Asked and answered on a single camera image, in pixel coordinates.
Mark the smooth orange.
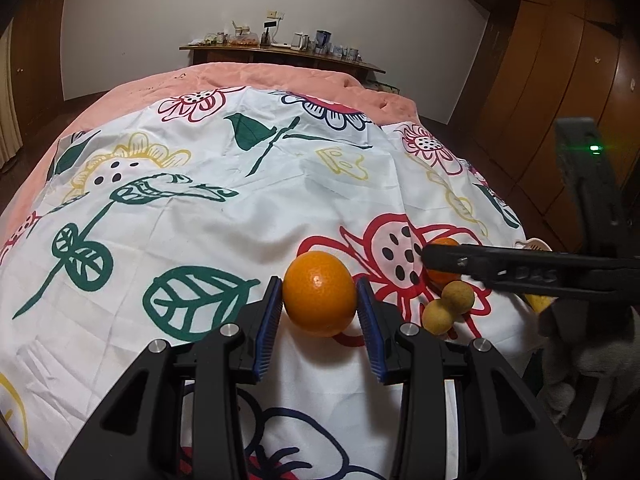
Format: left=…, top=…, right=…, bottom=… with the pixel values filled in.
left=282, top=252, right=357, bottom=337

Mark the wooden wardrobe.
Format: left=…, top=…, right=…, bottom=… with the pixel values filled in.
left=449, top=0, right=639, bottom=250

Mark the mandarin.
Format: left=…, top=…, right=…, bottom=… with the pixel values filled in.
left=424, top=237, right=462, bottom=291

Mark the wooden sideboard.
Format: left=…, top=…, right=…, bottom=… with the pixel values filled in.
left=179, top=44, right=385, bottom=82

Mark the green longan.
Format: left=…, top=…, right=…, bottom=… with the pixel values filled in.
left=421, top=299, right=454, bottom=336
left=440, top=281, right=475, bottom=315

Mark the pink quilt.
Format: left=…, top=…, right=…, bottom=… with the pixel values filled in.
left=0, top=60, right=421, bottom=241

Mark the brown wooden door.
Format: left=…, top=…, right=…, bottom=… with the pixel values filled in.
left=11, top=0, right=64, bottom=138

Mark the right green longan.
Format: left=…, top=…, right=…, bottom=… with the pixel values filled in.
left=440, top=281, right=475, bottom=315

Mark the floral white bed sheet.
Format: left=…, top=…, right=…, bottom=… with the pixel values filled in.
left=1, top=86, right=526, bottom=474

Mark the cream plastic basket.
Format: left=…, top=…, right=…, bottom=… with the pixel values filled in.
left=515, top=237, right=551, bottom=252

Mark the blue white mug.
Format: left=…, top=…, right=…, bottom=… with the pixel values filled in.
left=314, top=29, right=332, bottom=55

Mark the left green longan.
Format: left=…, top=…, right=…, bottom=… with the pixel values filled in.
left=421, top=299, right=454, bottom=336

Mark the yellow banana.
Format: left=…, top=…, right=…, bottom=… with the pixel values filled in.
left=524, top=294, right=555, bottom=314

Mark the beige curtain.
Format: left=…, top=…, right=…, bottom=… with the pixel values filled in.
left=0, top=23, right=23, bottom=168

